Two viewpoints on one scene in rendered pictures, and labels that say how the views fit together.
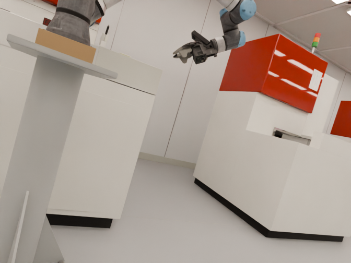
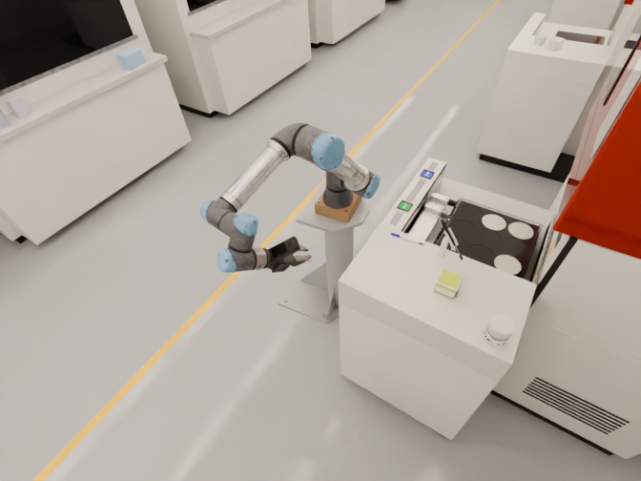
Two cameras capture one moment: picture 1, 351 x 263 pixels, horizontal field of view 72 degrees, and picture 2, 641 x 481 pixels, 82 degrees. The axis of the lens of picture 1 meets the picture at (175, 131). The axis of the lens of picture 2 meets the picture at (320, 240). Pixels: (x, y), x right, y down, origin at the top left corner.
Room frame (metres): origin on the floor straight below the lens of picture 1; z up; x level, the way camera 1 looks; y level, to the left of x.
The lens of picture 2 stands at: (2.04, -0.26, 2.09)
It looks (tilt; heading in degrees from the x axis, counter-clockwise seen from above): 48 degrees down; 152
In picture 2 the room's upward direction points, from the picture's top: 5 degrees counter-clockwise
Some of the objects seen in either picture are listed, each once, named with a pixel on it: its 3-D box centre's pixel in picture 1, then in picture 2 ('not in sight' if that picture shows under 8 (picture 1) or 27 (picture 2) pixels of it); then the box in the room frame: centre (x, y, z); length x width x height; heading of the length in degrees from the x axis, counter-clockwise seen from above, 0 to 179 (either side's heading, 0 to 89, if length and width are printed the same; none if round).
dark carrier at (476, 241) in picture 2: not in sight; (487, 238); (1.47, 0.84, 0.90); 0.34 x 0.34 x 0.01; 26
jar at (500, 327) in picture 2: not in sight; (498, 330); (1.82, 0.46, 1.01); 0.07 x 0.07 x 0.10
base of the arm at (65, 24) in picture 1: (70, 29); (338, 191); (0.88, 0.47, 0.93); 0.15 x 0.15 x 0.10
